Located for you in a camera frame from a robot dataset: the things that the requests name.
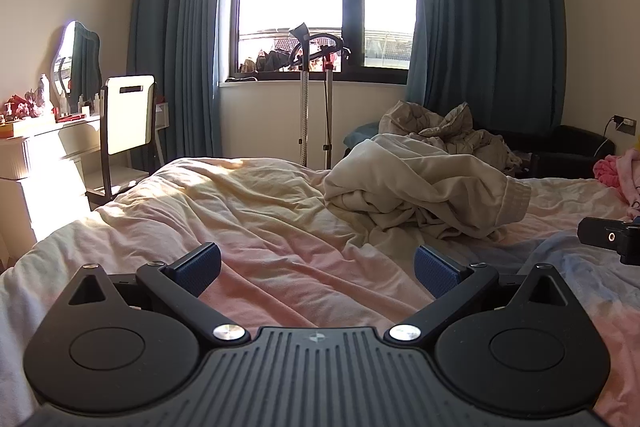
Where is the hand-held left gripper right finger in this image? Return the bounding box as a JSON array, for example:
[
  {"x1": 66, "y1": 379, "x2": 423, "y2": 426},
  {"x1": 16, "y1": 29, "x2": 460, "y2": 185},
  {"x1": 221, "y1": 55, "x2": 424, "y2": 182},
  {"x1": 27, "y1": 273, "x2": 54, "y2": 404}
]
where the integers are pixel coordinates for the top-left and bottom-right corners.
[{"x1": 382, "y1": 245, "x2": 576, "y2": 350}]

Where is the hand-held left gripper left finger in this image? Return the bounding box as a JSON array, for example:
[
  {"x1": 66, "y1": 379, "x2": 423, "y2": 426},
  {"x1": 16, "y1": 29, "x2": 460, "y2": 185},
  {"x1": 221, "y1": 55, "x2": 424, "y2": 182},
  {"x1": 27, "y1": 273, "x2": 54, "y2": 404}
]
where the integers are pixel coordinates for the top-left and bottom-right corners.
[{"x1": 65, "y1": 243, "x2": 252, "y2": 350}]

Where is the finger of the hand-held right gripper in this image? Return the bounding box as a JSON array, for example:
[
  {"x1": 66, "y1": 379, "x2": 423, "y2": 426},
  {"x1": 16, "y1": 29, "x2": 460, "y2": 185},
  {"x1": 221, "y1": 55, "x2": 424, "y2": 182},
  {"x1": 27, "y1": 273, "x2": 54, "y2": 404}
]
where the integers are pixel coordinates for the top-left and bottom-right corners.
[{"x1": 577, "y1": 217, "x2": 640, "y2": 266}]

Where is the cream fleece garment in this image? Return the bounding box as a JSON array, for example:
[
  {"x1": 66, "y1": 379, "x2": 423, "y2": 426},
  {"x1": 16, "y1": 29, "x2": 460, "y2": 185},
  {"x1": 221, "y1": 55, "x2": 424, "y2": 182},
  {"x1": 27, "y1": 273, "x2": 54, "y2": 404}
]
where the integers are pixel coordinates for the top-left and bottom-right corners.
[{"x1": 324, "y1": 133, "x2": 532, "y2": 242}]

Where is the pink fleece robe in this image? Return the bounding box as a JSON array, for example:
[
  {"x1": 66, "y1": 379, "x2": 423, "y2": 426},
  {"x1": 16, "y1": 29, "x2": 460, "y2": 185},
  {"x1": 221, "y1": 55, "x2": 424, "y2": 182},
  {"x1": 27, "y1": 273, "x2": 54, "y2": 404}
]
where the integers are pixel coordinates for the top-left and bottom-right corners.
[{"x1": 593, "y1": 147, "x2": 640, "y2": 220}]

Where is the black sofa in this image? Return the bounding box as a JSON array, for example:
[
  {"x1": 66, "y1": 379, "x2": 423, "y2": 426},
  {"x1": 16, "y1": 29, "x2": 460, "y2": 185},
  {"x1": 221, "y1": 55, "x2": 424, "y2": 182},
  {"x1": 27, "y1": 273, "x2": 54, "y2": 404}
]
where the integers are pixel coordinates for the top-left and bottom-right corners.
[{"x1": 470, "y1": 119, "x2": 616, "y2": 180}]

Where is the pastel bed cover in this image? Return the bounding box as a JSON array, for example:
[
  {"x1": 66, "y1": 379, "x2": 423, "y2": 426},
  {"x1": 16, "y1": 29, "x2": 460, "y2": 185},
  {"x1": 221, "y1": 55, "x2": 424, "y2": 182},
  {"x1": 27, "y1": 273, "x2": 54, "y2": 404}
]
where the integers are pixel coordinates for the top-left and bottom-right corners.
[{"x1": 0, "y1": 157, "x2": 640, "y2": 410}]

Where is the grey quilted jacket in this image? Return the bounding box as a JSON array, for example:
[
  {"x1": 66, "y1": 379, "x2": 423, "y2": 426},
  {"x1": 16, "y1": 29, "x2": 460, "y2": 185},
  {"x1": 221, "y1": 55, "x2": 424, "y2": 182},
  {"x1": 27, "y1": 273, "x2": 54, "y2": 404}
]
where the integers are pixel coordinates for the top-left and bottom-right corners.
[{"x1": 378, "y1": 99, "x2": 523, "y2": 180}]

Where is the teal cushion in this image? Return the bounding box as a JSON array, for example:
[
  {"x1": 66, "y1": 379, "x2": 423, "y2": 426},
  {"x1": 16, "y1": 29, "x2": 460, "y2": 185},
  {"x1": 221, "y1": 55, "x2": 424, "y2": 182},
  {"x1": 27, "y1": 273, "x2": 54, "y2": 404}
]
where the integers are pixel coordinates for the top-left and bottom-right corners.
[{"x1": 344, "y1": 123, "x2": 383, "y2": 148}]

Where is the white drawer cabinet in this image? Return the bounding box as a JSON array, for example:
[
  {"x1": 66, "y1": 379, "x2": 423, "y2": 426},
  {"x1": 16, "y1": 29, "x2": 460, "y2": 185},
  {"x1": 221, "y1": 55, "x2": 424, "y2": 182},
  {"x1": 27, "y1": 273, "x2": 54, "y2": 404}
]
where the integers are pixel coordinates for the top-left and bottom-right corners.
[{"x1": 0, "y1": 167, "x2": 88, "y2": 249}]

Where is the white dressing table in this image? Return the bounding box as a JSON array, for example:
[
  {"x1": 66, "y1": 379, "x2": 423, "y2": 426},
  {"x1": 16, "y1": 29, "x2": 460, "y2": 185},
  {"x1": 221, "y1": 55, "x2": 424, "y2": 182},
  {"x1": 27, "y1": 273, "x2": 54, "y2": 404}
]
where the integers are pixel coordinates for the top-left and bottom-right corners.
[{"x1": 22, "y1": 114, "x2": 108, "y2": 188}]

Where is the standing garment steamer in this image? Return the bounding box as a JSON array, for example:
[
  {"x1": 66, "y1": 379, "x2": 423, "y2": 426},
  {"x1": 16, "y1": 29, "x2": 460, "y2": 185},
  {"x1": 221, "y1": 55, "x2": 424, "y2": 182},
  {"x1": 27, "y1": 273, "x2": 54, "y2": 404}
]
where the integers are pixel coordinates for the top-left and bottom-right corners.
[{"x1": 287, "y1": 22, "x2": 352, "y2": 168}]

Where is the row of cosmetic bottles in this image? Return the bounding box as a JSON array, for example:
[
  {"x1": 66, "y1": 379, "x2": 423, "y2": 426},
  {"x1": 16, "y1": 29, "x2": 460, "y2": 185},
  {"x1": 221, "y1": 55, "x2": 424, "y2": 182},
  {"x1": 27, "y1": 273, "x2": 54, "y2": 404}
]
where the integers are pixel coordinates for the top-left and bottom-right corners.
[{"x1": 59, "y1": 92, "x2": 102, "y2": 116}]

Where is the white ribbed box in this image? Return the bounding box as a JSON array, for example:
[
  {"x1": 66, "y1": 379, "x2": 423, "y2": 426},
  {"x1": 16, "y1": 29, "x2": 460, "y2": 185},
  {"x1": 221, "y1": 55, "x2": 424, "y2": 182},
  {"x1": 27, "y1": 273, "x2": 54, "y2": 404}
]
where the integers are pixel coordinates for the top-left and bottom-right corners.
[{"x1": 0, "y1": 136, "x2": 32, "y2": 180}]

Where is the dark clutter pile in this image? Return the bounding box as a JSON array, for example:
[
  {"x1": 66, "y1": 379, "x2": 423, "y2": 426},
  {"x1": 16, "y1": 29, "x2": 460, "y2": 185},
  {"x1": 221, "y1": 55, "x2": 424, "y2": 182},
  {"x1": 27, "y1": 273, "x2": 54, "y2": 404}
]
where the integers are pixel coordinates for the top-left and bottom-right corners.
[{"x1": 239, "y1": 48, "x2": 303, "y2": 75}]

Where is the wavy vanity mirror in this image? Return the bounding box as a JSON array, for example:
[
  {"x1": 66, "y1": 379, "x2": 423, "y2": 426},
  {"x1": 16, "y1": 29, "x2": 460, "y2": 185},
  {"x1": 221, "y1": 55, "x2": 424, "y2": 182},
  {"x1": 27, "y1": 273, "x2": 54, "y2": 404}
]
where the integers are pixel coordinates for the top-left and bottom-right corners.
[{"x1": 50, "y1": 21, "x2": 103, "y2": 108}]

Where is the blue curtain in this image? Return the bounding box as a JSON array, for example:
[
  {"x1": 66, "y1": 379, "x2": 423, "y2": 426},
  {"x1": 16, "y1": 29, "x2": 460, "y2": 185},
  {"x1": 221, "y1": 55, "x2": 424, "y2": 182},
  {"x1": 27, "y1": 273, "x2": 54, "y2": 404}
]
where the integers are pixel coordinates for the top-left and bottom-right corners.
[
  {"x1": 405, "y1": 0, "x2": 571, "y2": 134},
  {"x1": 125, "y1": 0, "x2": 246, "y2": 175}
]

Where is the wall outlet with plug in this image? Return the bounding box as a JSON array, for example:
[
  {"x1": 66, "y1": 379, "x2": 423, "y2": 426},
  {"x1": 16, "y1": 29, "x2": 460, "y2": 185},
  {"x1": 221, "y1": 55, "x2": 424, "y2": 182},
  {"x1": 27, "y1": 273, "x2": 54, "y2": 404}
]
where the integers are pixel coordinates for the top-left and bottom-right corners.
[{"x1": 604, "y1": 114, "x2": 637, "y2": 140}]

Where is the white chair with black frame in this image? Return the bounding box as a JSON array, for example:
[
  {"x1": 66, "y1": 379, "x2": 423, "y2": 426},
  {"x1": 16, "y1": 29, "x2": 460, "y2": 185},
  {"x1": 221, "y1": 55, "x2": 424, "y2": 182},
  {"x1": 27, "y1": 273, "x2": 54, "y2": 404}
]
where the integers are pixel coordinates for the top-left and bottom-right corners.
[{"x1": 85, "y1": 74, "x2": 163, "y2": 210}]

